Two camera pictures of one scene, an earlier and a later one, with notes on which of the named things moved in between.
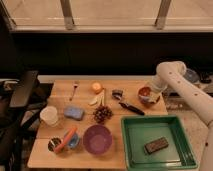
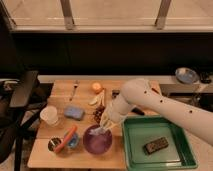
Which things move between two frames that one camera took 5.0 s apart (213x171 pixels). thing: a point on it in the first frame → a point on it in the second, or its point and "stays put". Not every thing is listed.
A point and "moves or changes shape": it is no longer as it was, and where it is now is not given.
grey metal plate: [191, 75] stays put
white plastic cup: [49, 114] stays put
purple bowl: [97, 139] stays put
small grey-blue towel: [144, 99] moves or changes shape
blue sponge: [73, 112] stays put
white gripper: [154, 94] → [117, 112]
